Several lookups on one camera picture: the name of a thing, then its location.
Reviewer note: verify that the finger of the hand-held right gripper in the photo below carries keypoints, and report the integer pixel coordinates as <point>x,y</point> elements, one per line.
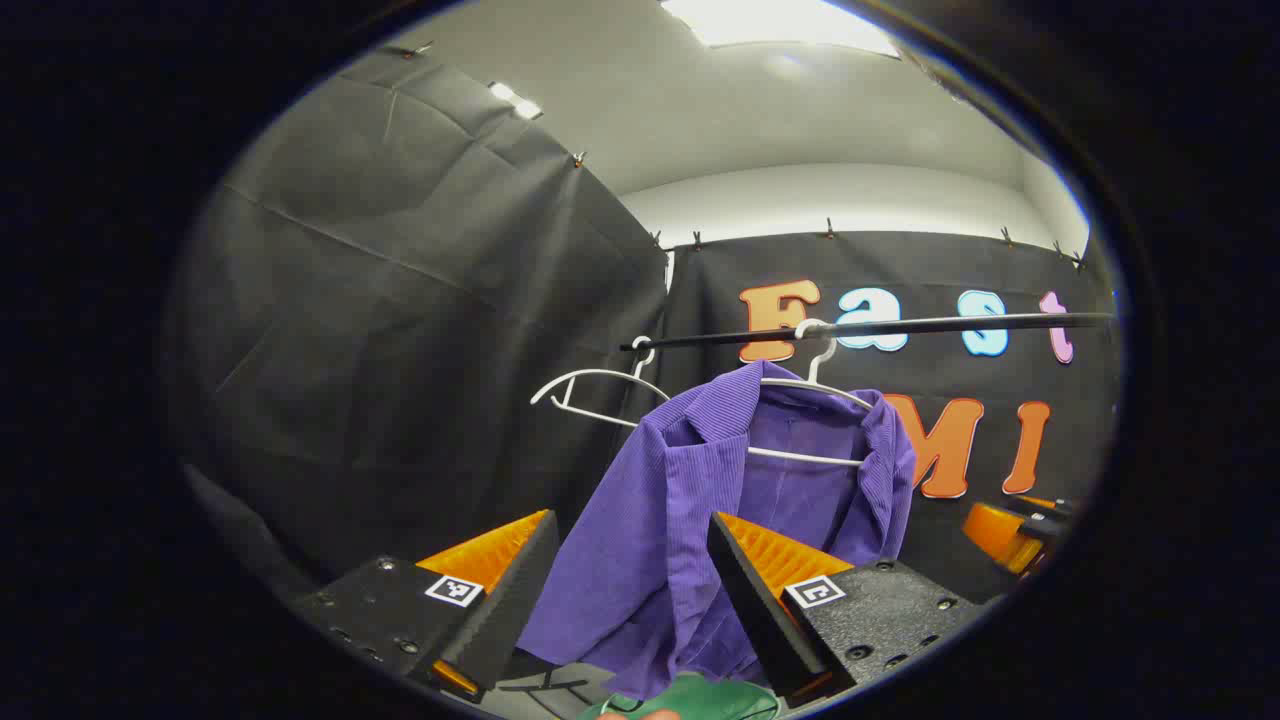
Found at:
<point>995,535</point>
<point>1050,512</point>

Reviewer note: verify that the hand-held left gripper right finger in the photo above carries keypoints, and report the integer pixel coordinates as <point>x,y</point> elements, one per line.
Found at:
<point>755,610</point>

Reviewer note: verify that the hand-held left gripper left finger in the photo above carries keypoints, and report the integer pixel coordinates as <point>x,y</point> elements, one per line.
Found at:
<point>505,600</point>

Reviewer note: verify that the green laundry hamper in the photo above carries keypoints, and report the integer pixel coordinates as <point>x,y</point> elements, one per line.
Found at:
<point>720,700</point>

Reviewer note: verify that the white plastic clothes hanger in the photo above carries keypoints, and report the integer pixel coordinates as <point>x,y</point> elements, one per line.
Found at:
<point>600,372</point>
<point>800,455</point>

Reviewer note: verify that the black backdrop cloth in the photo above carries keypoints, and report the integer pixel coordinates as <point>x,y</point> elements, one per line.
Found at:
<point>720,270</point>
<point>400,300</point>

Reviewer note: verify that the small ceiling light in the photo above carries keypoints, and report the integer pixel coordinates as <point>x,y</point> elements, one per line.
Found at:
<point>515,100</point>

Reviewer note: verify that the large ceiling light panel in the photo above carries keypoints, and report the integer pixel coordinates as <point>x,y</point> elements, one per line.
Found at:
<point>780,22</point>

